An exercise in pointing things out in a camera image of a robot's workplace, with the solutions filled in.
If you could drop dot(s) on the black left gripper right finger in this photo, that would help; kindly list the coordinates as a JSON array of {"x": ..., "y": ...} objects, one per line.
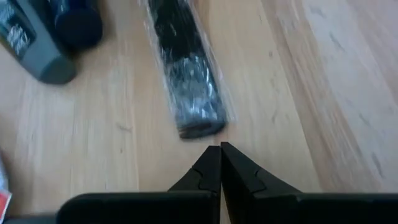
[{"x": 242, "y": 177}]

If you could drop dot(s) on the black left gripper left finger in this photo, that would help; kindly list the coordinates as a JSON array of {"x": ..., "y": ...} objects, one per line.
[{"x": 205, "y": 177}]

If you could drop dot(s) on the plastic-wrapped black comb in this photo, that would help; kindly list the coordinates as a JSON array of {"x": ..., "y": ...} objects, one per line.
[{"x": 189, "y": 77}]

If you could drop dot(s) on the dark blue toiletry tube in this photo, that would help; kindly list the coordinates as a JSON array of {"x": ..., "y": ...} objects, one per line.
[{"x": 77, "y": 28}]

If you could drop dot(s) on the white packet with red print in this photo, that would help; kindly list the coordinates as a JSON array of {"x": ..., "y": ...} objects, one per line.
[{"x": 3, "y": 199}]

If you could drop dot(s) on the grey toiletry tube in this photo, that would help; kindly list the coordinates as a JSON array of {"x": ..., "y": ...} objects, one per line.
[{"x": 40, "y": 53}]

